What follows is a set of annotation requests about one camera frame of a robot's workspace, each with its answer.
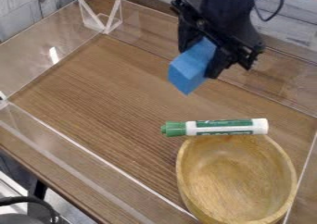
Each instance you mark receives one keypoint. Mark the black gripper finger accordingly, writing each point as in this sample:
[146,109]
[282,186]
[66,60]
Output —
[221,61]
[189,34]

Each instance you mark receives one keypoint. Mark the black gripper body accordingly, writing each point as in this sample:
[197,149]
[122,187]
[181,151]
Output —
[223,21]

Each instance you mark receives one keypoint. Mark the blue foam block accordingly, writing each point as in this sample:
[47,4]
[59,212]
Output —
[187,68]

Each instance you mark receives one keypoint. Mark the brown wooden bowl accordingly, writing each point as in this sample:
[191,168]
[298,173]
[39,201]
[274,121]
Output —
[236,179]

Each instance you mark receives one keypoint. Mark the green white dry-erase marker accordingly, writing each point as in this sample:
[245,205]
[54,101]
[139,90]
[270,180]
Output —
[215,127]

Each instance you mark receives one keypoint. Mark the clear acrylic corner bracket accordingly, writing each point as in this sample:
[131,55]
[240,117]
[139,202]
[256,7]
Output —
[102,22]

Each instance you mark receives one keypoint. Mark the clear acrylic tray wall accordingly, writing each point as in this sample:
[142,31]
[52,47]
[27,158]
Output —
[102,189]

